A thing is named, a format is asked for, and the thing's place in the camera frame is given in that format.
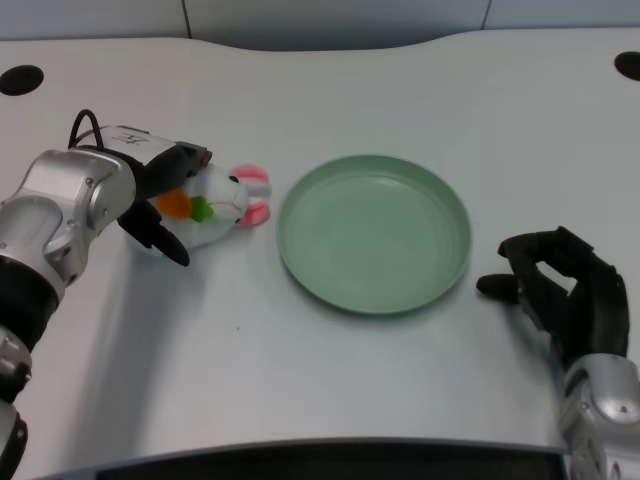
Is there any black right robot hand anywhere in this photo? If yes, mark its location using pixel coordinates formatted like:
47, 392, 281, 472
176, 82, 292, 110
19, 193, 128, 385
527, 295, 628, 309
475, 225, 630, 371

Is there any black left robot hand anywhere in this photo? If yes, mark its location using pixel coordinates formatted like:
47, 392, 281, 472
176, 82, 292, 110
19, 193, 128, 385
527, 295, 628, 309
92, 124, 214, 269

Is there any white plush rabbit doll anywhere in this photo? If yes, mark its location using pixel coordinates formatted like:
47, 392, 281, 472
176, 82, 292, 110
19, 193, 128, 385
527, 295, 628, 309
130, 163, 274, 259

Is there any green round plate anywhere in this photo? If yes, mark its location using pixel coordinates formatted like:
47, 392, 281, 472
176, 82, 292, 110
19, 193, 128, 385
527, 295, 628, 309
276, 153, 473, 317

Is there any dark robot torso panel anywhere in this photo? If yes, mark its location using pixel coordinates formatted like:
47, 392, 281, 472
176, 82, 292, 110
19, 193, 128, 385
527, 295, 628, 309
29, 439, 571, 480

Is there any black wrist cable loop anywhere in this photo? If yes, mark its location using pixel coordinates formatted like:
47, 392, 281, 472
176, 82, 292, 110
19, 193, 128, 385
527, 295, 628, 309
68, 109, 109, 151

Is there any black table cable grommet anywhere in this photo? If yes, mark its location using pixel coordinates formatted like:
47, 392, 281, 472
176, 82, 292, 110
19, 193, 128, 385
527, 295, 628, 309
0, 64, 45, 96
613, 50, 640, 81

